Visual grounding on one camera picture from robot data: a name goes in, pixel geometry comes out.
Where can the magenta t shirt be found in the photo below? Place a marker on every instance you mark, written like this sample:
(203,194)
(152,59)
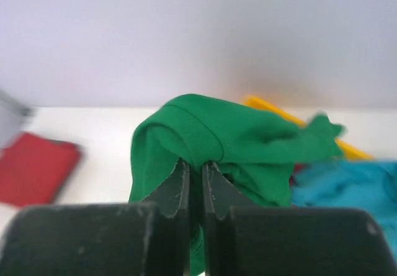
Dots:
(297,168)

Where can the yellow plastic bin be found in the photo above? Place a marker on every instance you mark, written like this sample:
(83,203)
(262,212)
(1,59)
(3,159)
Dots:
(350,152)

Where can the folded red t shirt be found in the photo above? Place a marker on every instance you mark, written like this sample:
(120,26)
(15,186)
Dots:
(34,169)

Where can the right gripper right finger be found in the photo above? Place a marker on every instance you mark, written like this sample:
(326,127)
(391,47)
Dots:
(244,238)

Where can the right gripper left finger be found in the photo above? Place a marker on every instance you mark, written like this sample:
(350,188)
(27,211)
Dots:
(150,237)

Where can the teal t shirt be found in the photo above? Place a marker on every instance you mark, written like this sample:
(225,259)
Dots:
(367,185)

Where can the green t shirt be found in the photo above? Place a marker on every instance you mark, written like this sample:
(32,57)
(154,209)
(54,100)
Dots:
(256,148)

